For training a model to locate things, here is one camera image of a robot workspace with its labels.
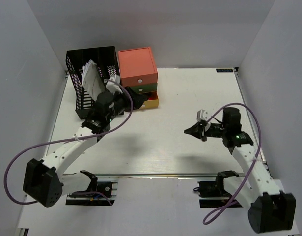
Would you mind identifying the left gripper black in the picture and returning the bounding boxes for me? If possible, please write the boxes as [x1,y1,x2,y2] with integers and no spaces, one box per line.
[107,87,147,122]

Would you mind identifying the green drawer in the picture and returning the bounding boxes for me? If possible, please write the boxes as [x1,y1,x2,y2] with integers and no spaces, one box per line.
[130,83,158,94]

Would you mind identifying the yellow bottom drawer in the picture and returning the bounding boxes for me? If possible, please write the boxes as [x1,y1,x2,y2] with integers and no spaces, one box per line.
[140,92,159,110]

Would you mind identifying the coral top drawer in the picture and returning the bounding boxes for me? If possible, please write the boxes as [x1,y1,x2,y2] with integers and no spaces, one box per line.
[121,73,158,87]

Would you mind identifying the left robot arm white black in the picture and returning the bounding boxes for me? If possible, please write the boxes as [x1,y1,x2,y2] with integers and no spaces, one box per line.
[23,87,147,207]

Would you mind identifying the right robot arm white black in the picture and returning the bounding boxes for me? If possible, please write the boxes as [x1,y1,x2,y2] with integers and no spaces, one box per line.
[184,103,296,234]

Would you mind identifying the white paper stack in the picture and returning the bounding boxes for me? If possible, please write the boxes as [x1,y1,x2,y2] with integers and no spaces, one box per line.
[82,59,105,101]

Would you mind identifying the coral drawer cabinet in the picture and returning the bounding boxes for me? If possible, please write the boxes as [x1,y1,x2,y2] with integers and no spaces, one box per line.
[118,47,157,78]

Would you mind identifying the black mesh file organizer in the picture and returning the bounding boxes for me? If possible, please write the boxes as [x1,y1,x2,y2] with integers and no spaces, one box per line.
[66,46,120,119]

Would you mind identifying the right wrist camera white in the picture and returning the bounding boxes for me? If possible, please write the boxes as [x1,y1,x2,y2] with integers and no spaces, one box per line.
[196,110,209,122]

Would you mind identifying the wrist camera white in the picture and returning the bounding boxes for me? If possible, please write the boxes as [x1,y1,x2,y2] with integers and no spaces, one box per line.
[196,110,209,122]
[104,74,123,95]

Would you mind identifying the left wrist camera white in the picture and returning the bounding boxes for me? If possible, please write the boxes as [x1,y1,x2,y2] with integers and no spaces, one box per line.
[104,74,123,95]

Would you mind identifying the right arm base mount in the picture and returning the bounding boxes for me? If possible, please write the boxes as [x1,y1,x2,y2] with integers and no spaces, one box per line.
[193,178,231,209]

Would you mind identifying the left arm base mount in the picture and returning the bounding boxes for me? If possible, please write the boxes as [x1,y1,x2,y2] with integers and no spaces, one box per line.
[62,170,118,206]

